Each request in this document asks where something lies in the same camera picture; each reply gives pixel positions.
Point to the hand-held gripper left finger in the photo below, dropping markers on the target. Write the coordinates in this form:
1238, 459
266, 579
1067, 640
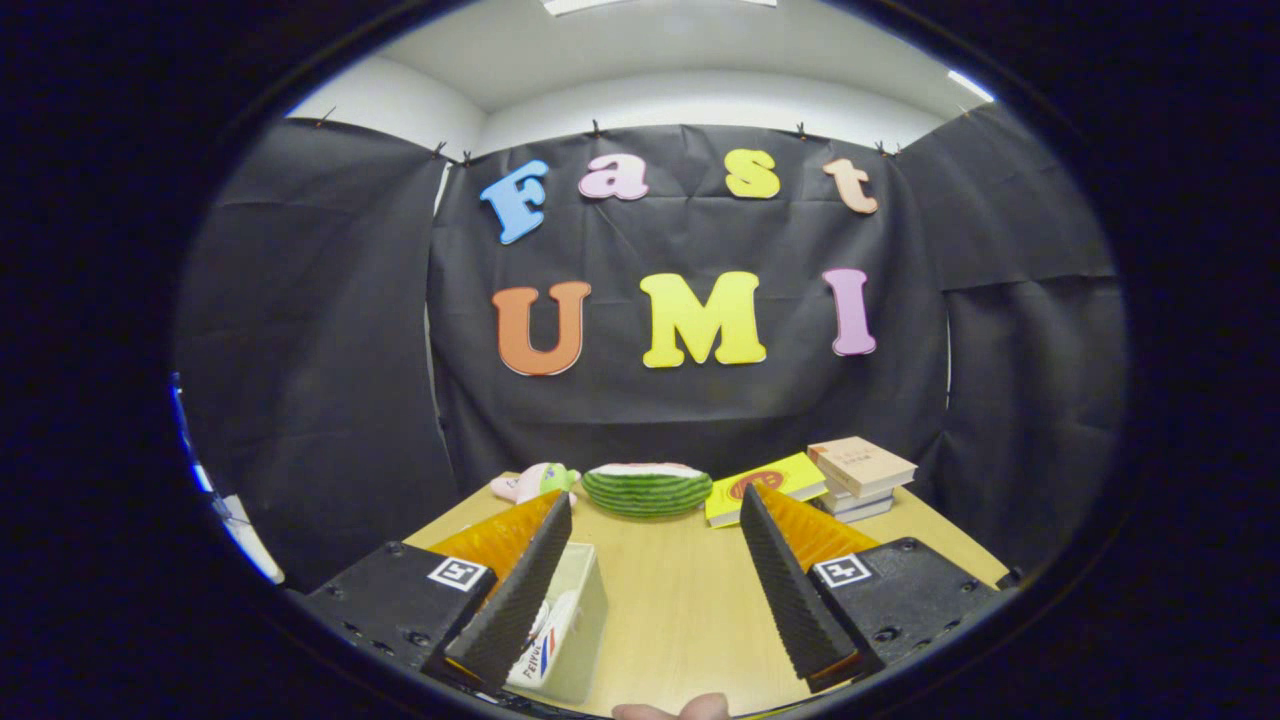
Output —
520, 590

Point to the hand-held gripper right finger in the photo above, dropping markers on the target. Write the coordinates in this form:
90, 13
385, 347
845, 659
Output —
785, 590

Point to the pale green fabric storage box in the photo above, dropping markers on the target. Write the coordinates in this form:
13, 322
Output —
590, 620

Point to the dark cover book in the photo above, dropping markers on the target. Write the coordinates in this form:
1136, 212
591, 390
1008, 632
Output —
862, 513

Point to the pink and green plush toy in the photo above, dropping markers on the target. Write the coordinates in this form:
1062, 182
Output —
535, 482

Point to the yellow book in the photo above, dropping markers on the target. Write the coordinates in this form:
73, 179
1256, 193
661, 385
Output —
730, 495

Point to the white book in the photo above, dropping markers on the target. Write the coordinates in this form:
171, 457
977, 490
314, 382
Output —
860, 498

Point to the tan cover book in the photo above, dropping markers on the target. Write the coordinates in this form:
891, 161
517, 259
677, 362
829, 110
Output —
860, 463

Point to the watermelon slice plush toy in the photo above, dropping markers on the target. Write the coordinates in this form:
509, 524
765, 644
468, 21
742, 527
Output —
648, 492

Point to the black backdrop cloth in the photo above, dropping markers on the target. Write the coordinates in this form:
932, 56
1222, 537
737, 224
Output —
690, 420

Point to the long ceiling light panel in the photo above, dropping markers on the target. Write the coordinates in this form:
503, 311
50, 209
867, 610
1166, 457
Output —
640, 4

